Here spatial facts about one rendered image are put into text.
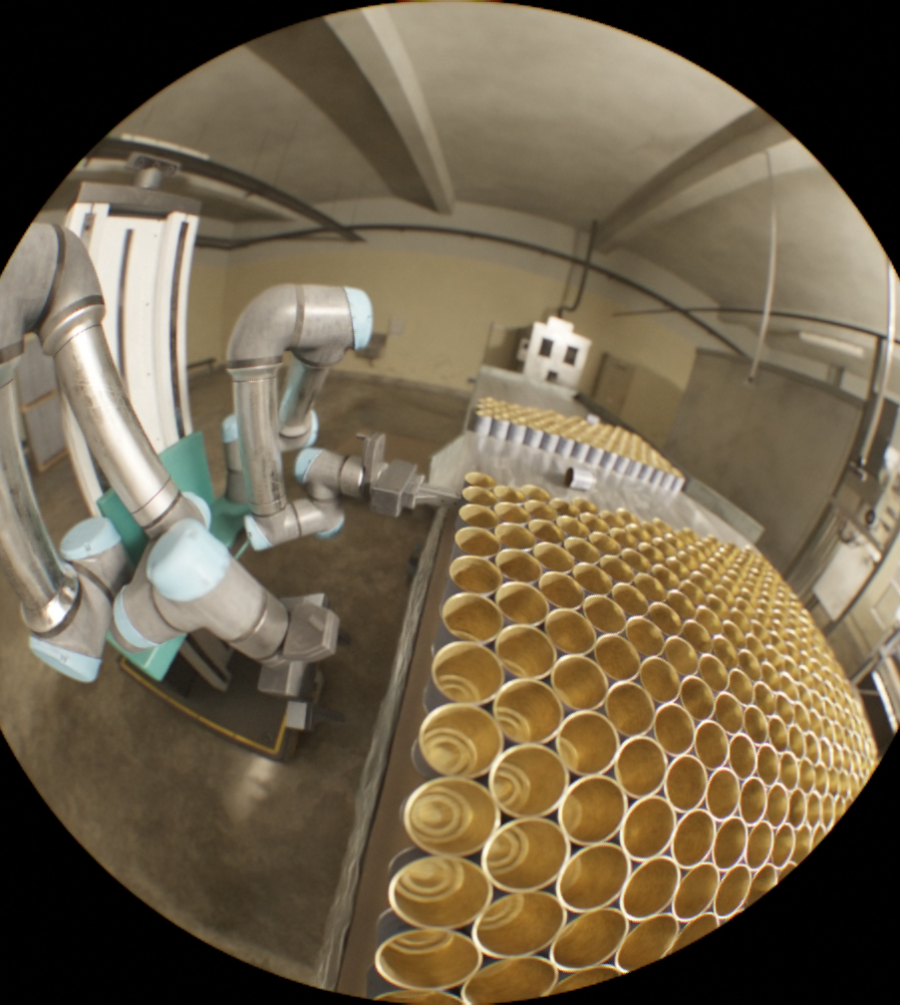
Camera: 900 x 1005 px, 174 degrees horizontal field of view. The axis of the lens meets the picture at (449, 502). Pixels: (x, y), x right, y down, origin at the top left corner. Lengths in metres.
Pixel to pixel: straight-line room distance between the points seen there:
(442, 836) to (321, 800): 1.16
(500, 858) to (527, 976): 0.15
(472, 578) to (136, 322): 0.86
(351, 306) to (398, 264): 7.09
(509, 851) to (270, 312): 0.70
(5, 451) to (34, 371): 6.02
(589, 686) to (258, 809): 1.41
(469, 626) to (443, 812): 0.23
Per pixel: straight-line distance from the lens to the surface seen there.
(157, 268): 0.84
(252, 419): 0.51
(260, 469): 0.54
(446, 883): 0.34
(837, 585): 3.09
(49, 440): 6.51
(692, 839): 0.44
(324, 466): 0.57
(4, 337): 0.37
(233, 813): 1.60
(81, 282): 0.43
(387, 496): 0.50
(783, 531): 3.01
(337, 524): 0.65
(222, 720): 1.29
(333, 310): 0.51
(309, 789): 1.48
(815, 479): 2.98
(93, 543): 0.55
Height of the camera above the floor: 1.45
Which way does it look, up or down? 32 degrees down
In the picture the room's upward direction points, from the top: 13 degrees clockwise
